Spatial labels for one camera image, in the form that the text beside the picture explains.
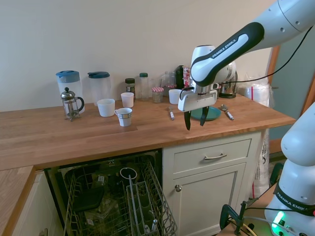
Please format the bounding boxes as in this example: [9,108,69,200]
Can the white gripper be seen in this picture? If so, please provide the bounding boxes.
[177,89,219,131]

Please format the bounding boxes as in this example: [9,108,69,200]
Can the black dishwasher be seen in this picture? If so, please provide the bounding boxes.
[44,148,164,236]

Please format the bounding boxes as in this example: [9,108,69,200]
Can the teal plate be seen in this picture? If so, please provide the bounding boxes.
[190,106,222,122]

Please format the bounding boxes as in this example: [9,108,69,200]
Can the plain white cup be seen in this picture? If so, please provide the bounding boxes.
[120,92,135,108]
[168,88,184,105]

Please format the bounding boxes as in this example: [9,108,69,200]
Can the white drawer front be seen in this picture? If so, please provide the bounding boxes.
[173,138,252,174]

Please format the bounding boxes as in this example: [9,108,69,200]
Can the steel electric kettle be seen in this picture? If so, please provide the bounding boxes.
[218,61,239,99]

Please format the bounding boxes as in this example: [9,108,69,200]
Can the tall black canister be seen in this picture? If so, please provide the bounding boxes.
[175,65,185,90]

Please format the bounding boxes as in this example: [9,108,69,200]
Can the empty clear glass jar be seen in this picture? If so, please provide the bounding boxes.
[160,71,177,87]

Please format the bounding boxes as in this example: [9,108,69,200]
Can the white kitchen cabinet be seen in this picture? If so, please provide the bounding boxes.
[162,129,266,236]

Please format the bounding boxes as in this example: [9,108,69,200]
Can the clear bottle with green lid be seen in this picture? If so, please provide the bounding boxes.
[139,72,150,101]

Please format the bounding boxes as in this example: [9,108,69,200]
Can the clear bag of plastic cups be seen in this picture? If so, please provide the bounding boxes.
[237,76,276,108]

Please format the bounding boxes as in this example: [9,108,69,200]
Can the white mug with patterned rim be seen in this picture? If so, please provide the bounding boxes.
[114,107,133,127]

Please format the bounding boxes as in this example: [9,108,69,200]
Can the spice jar with dark lid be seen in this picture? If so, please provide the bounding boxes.
[125,78,136,99]

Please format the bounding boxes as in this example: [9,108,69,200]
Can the white cabinet door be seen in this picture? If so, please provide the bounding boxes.
[172,162,248,231]

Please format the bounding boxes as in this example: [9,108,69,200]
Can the white rimmed cup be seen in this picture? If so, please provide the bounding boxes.
[119,167,138,179]

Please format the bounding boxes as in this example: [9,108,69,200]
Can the tall white plastic bag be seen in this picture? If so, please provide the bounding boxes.
[250,128,272,200]

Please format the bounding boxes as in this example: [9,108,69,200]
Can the wide white cup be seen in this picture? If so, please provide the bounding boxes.
[96,98,116,118]

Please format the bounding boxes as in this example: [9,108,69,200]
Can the grey cutlery basket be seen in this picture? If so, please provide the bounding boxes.
[126,174,163,236]

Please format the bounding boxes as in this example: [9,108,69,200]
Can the dark green C clamp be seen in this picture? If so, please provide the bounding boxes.
[269,162,285,188]

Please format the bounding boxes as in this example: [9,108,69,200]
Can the wooden framed glass door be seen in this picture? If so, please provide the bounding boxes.
[266,24,315,163]

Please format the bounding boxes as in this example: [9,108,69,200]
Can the green screw clamp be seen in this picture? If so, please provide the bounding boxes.
[219,200,247,236]

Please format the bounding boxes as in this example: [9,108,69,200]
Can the clear pitcher with blue lid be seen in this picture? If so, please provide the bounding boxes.
[87,71,112,107]

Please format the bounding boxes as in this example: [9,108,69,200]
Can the glass French press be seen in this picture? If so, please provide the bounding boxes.
[60,87,85,122]

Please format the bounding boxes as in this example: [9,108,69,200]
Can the white pitcher with blue lid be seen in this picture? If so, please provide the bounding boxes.
[55,70,86,114]

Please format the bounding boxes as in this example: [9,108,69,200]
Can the black plastic tray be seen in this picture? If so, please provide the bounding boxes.
[72,186,105,213]

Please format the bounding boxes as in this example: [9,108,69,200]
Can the clear plastic container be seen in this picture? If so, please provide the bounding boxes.
[84,208,119,222]

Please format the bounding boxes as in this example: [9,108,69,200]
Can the plain white cabinet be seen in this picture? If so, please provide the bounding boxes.
[11,170,65,236]

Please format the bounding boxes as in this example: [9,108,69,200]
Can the steel spoon with grey handle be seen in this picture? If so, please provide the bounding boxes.
[220,104,235,121]

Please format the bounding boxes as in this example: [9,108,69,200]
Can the steel drawer handle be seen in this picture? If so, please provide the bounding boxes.
[203,153,228,161]

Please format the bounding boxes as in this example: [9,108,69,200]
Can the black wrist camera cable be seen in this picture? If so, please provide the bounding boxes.
[180,24,315,99]

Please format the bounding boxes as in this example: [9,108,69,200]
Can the grey wire dishwasher rack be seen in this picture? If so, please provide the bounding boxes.
[63,158,178,236]

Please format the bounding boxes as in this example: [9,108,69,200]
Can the black power cable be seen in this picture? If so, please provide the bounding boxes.
[245,206,315,215]

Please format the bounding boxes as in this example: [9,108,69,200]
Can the white cable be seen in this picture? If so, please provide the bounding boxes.
[242,215,274,226]

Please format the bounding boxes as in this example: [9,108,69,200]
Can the cream cable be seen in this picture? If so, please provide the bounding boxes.
[242,221,255,236]

